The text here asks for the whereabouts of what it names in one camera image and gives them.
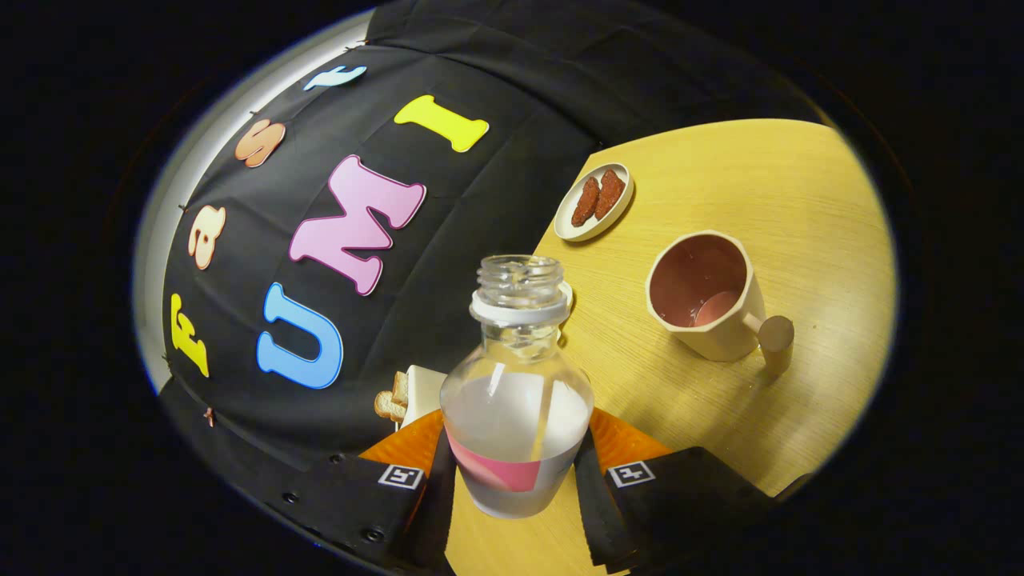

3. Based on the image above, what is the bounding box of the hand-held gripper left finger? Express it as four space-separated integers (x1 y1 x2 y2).
264 408 458 573

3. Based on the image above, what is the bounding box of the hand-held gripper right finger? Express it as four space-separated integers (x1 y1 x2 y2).
574 408 777 573

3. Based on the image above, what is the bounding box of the clear glass juice bottle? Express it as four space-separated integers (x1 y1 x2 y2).
439 254 595 519

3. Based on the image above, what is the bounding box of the beige cup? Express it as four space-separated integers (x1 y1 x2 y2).
646 230 795 375

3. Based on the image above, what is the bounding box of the white toaster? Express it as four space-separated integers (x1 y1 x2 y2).
400 365 449 429

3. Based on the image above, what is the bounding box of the round white plate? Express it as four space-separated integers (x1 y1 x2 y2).
554 162 635 242

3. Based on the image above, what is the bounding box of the brown sausage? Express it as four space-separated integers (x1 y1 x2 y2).
571 176 601 228
594 170 626 221

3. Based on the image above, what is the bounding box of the wooden table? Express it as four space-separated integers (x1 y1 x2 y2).
444 118 897 576

